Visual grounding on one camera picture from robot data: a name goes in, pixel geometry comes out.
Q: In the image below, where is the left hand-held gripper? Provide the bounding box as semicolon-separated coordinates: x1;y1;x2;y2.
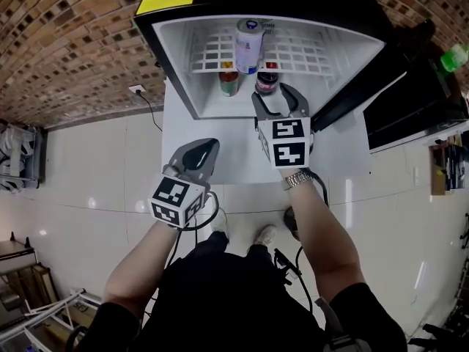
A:
147;137;221;230

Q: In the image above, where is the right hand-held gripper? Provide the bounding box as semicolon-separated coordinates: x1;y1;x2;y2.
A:
251;82;313;170

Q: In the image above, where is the red and green bottle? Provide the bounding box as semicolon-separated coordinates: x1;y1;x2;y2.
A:
218;70;241;98

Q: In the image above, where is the white tall bottle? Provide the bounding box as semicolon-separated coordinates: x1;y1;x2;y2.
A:
234;18;266;75

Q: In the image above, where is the green plastic bottle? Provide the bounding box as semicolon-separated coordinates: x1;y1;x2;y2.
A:
440;43;469;73

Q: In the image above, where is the person's left forearm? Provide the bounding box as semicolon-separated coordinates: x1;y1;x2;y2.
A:
102;219;181;319

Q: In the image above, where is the person's right forearm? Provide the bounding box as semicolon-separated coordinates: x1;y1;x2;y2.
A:
279;169;368;304

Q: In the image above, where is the yellow fridge sticker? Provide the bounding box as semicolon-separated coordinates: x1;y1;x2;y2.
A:
135;0;197;16

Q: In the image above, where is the person's left white shoe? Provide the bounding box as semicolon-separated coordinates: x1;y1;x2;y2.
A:
210;208;229;240

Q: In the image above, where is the person's white shoe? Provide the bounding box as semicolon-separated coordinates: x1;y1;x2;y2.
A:
254;224;278;247
210;208;229;240

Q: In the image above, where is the silver wristwatch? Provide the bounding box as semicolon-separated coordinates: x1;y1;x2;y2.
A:
281;170;315;191

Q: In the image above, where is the person's right white shoe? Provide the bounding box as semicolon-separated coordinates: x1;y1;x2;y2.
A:
254;224;278;247

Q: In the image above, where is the dark round base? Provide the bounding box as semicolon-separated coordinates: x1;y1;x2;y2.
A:
283;206;302;242

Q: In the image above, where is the black waist device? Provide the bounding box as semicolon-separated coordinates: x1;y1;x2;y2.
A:
273;247;303;286

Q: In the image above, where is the person's black clothing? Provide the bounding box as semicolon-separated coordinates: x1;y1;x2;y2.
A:
77;230;408;352

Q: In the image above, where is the white metal rack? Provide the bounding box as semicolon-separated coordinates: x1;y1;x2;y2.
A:
0;122;48;193

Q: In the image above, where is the wooden shelf with books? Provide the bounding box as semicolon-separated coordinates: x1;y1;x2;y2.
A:
427;133;469;197

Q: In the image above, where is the wooden crate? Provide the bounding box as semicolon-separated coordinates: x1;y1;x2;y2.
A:
0;238;62;329

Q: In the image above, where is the black equipment pile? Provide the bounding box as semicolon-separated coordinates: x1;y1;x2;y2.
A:
407;298;469;352

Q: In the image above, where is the white wire fridge shelf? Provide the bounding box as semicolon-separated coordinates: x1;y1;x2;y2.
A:
189;23;335;75

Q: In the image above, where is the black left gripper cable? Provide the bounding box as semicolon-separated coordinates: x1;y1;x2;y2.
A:
141;190;221;322

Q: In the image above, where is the black power cable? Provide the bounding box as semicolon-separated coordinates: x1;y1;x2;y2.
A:
135;89;163;133

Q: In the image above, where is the white metal frame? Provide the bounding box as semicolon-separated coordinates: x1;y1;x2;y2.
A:
0;287;104;352

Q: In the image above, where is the grey shoulder strap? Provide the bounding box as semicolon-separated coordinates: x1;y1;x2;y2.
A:
314;296;372;352

